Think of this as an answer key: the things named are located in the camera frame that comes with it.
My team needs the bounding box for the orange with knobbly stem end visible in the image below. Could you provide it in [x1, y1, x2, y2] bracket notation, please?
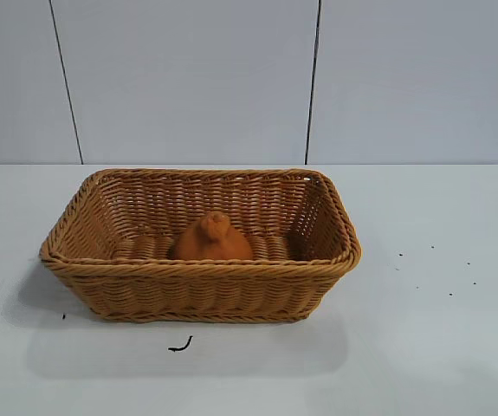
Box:
[168, 211, 255, 262]

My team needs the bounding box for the curved black scrap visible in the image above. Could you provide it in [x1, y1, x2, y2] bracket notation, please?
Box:
[168, 335, 194, 353]

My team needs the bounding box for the brown woven wicker basket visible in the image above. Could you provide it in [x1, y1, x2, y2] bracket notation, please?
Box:
[38, 167, 363, 324]

